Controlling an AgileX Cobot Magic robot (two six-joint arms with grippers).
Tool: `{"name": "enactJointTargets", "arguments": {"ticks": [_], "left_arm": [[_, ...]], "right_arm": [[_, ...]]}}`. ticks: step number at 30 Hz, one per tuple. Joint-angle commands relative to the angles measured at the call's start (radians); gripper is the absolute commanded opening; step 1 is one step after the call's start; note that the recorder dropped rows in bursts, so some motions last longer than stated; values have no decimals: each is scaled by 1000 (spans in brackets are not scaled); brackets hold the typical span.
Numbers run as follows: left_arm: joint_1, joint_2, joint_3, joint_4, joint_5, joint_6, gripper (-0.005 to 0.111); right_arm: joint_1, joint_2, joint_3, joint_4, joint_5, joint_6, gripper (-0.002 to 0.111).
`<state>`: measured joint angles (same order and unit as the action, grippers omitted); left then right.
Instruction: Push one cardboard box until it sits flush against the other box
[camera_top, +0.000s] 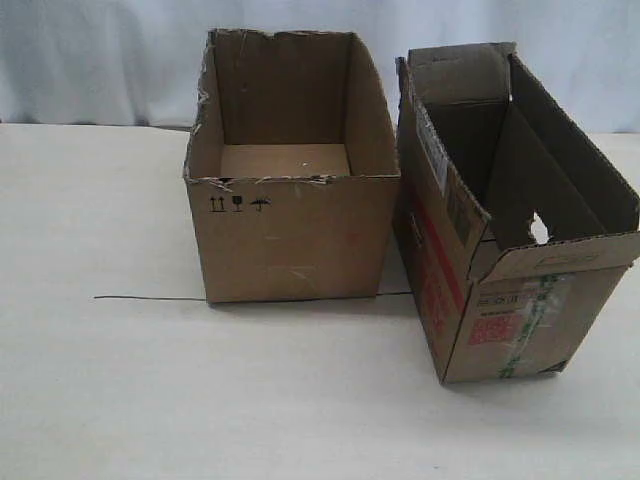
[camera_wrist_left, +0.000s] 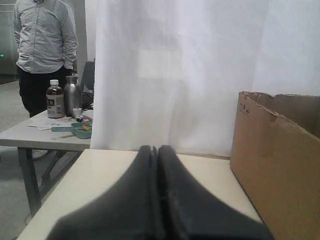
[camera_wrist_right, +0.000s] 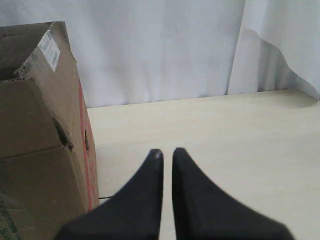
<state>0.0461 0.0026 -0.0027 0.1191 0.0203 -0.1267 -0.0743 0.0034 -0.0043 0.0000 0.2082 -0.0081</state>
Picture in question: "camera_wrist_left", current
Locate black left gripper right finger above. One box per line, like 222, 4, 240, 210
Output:
157, 145, 273, 240

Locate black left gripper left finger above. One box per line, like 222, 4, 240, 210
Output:
47, 145, 157, 240

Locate brown tea bottle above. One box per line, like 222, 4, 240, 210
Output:
46, 79, 65, 119

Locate white papers on table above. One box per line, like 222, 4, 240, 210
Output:
27, 117, 73, 131

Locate stainless steel flask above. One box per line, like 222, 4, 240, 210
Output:
64, 75, 82, 117

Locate person in grey shirt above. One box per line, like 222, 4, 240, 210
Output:
12, 0, 79, 161

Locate grey side table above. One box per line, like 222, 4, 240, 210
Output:
0, 111, 90, 216

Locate small white jar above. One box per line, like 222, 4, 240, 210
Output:
72, 108, 83, 118

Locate teal plastic tray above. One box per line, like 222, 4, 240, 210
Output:
51, 122, 92, 139

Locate white curtain backdrop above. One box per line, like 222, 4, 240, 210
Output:
90, 0, 320, 157

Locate large open cardboard box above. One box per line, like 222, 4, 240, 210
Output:
230, 91, 320, 240

